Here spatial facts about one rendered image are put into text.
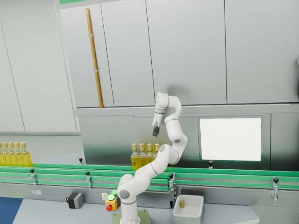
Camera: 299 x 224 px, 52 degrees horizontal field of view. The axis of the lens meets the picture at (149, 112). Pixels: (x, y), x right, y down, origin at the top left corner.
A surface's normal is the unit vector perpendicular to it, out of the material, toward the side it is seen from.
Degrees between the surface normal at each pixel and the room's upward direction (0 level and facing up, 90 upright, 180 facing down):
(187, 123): 90
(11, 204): 90
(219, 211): 0
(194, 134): 90
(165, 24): 90
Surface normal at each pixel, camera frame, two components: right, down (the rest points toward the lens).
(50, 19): -0.25, 0.30
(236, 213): -0.10, -0.95
